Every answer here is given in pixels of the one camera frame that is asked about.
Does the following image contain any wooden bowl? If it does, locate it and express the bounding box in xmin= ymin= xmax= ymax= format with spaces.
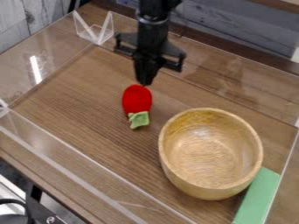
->
xmin=158 ymin=108 xmax=264 ymax=200

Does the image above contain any black table leg bracket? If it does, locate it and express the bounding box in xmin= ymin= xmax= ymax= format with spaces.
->
xmin=25 ymin=184 xmax=67 ymax=224

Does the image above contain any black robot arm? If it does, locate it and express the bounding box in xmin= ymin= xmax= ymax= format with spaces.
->
xmin=115 ymin=0 xmax=187 ymax=86

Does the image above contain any clear acrylic corner bracket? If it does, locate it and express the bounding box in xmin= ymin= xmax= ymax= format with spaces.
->
xmin=72 ymin=11 xmax=115 ymax=46

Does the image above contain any green foam block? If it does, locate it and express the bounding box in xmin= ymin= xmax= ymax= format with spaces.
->
xmin=231 ymin=168 xmax=280 ymax=224

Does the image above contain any clear acrylic enclosure wall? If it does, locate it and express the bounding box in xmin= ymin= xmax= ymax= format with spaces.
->
xmin=0 ymin=15 xmax=299 ymax=224

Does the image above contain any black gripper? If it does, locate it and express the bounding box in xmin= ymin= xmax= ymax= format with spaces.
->
xmin=115 ymin=17 xmax=187 ymax=86

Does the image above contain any red plush strawberry toy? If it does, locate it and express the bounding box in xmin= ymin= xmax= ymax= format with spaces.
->
xmin=122 ymin=84 xmax=152 ymax=130

